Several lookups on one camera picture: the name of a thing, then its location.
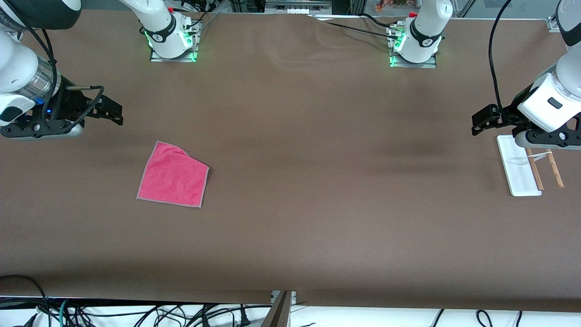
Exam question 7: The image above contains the thick black floor cable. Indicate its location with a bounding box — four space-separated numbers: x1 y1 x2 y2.
0 274 50 318

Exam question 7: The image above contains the pink towel with grey edge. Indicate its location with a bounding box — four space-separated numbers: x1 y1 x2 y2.
136 140 210 208

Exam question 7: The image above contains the grey power strip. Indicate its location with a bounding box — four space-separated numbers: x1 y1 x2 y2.
265 0 332 15

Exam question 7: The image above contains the thick black base cable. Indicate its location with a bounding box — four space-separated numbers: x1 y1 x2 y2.
358 12 401 29

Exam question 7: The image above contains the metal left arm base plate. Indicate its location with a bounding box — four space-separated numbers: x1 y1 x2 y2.
389 26 439 69

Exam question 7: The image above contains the orange patterned object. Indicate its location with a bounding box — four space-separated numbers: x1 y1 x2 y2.
374 0 421 12

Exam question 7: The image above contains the brown table cover sheet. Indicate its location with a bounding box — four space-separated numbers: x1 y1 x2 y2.
0 9 581 313

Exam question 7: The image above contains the white rack with wooden rods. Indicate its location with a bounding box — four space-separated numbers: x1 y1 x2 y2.
496 135 565 197

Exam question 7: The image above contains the brown wooden post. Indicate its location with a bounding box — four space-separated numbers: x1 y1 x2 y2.
261 291 292 327

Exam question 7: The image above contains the black plug with cable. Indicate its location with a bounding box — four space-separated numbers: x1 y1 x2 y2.
235 304 253 327

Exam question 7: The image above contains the white flat strip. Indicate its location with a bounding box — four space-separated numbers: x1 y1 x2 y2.
309 14 364 22

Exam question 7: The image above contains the thin black base cable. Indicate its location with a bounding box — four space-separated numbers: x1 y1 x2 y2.
323 20 398 40

